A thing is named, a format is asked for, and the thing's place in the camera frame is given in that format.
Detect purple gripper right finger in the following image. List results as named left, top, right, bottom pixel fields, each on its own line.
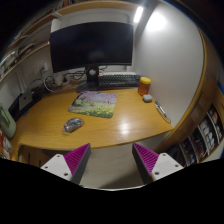
left=132, top=143, right=183, bottom=184

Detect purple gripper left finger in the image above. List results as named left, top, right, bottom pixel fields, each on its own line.
left=42, top=144, right=91, bottom=185

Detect transparent computer mouse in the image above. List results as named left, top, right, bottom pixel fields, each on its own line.
left=64, top=118, right=83, bottom=133

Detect floral landscape mouse pad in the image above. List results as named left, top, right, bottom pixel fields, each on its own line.
left=68, top=91, right=117, bottom=118

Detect wooden bookshelf with items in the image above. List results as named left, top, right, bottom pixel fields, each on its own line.
left=155, top=31, right=224, bottom=167

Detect silver pen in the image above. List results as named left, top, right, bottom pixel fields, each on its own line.
left=155, top=101, right=167, bottom=117

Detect small grey earbuds case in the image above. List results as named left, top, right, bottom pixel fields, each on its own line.
left=142, top=94, right=152, bottom=103

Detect colourful package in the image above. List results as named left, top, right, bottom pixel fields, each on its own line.
left=0, top=128, right=12, bottom=160

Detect green container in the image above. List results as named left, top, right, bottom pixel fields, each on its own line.
left=0, top=103, right=16, bottom=138

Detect silver mini computer box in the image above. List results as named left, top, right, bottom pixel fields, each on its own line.
left=19, top=91, right=33, bottom=110

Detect orange jar yellow lid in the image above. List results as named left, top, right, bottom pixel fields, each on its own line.
left=138, top=77, right=151, bottom=96

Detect dark mechanical keyboard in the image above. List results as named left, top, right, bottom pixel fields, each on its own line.
left=98, top=74, right=140, bottom=88

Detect black monitor stand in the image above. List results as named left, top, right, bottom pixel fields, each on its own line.
left=77, top=66, right=99, bottom=92

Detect black computer monitor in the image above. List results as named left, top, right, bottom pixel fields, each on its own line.
left=50, top=21, right=133, bottom=73

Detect white ceiling light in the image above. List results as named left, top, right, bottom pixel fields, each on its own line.
left=133, top=6, right=144, bottom=23

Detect tangled black white cables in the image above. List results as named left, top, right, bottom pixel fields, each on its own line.
left=29, top=66, right=88, bottom=94

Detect wooden wall shelf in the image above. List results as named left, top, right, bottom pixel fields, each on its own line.
left=0, top=11, right=61, bottom=83

